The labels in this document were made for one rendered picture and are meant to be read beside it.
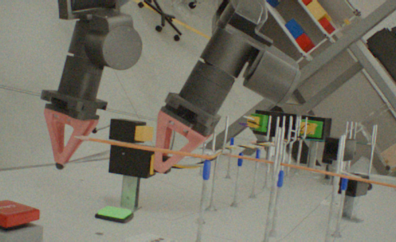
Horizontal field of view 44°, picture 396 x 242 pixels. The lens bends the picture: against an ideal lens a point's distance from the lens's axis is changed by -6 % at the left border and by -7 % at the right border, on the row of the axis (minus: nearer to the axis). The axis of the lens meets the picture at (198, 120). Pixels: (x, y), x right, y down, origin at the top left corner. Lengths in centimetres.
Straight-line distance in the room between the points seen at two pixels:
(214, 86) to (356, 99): 776
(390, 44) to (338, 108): 684
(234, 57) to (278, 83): 7
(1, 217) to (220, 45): 34
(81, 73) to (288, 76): 28
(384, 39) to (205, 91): 104
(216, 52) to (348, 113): 776
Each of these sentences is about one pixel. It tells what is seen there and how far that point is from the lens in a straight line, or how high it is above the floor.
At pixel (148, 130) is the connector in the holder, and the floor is 102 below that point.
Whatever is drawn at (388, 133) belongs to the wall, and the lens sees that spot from 823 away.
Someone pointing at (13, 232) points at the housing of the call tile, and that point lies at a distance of 52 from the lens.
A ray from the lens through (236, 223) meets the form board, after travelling 71.
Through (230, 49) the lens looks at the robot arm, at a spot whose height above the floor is 132.
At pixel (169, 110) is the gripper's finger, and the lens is 66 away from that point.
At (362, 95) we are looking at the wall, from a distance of 839.
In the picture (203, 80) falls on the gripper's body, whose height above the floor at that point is 127.
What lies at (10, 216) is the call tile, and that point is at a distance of 51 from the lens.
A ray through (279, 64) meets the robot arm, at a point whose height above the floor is 136.
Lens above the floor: 146
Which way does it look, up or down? 20 degrees down
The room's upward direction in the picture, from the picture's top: 51 degrees clockwise
